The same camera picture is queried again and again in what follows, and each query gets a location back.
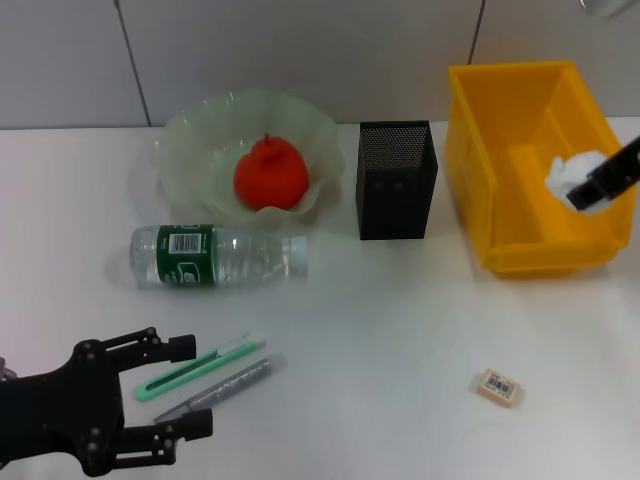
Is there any yellow plastic bin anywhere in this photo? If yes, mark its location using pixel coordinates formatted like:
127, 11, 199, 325
444, 59, 640, 279

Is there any pale green glass fruit bowl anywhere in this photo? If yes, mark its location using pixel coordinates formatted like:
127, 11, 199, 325
152, 88, 346, 229

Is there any orange fruit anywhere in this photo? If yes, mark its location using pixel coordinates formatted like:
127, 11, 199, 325
233, 132, 310, 211

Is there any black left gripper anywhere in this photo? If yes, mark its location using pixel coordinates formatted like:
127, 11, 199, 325
0, 327, 214, 477

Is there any beige eraser with barcode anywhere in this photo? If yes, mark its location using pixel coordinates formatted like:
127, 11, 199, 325
476, 368, 524, 409

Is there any white paper ball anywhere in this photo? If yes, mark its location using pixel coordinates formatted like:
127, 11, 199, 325
544, 149, 624, 216

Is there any silver marker pen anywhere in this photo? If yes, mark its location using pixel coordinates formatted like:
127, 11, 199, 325
154, 352, 290, 424

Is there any black mesh pen holder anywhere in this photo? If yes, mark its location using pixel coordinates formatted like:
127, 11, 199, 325
355, 119, 440, 242

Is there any clear green-label water bottle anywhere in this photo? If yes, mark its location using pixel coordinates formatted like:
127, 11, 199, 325
128, 223, 310, 290

